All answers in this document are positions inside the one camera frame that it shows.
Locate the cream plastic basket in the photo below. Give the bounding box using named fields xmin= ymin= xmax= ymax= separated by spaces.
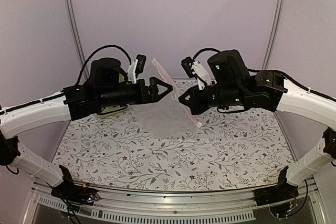
xmin=97 ymin=105 xmax=128 ymax=115

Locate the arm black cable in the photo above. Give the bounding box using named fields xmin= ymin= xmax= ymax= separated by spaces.
xmin=76 ymin=45 xmax=132 ymax=88
xmin=193 ymin=48 xmax=221 ymax=59

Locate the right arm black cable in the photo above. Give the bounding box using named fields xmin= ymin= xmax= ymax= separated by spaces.
xmin=193 ymin=48 xmax=221 ymax=59

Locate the left metal frame post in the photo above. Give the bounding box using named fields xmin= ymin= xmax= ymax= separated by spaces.
xmin=64 ymin=0 xmax=85 ymax=65

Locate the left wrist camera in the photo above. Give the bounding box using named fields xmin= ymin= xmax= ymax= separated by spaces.
xmin=127 ymin=54 xmax=146 ymax=84

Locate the floral table mat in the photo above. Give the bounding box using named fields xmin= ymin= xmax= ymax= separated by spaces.
xmin=53 ymin=109 xmax=294 ymax=191

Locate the clear zip top bag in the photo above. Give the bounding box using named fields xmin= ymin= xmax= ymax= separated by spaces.
xmin=129 ymin=58 xmax=202 ymax=138

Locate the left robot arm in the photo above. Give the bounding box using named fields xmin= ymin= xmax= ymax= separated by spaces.
xmin=1 ymin=55 xmax=173 ymax=204

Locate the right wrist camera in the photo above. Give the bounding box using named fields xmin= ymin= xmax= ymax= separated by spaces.
xmin=181 ymin=57 xmax=212 ymax=90

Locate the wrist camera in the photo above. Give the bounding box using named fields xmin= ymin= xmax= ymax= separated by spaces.
xmin=127 ymin=54 xmax=146 ymax=84
xmin=181 ymin=57 xmax=212 ymax=90

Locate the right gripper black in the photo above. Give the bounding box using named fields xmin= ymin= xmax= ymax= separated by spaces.
xmin=178 ymin=81 xmax=245 ymax=115

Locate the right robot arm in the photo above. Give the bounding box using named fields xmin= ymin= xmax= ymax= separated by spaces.
xmin=179 ymin=49 xmax=335 ymax=202

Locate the metal frame post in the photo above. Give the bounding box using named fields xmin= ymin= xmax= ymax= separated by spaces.
xmin=261 ymin=0 xmax=285 ymax=70
xmin=64 ymin=0 xmax=85 ymax=65

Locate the right metal frame post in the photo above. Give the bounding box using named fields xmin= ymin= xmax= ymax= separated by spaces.
xmin=261 ymin=0 xmax=285 ymax=70

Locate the front aluminium rail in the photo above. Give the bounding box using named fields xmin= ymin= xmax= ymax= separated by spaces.
xmin=23 ymin=179 xmax=328 ymax=223

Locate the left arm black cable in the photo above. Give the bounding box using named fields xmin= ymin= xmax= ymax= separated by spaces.
xmin=76 ymin=45 xmax=132 ymax=88

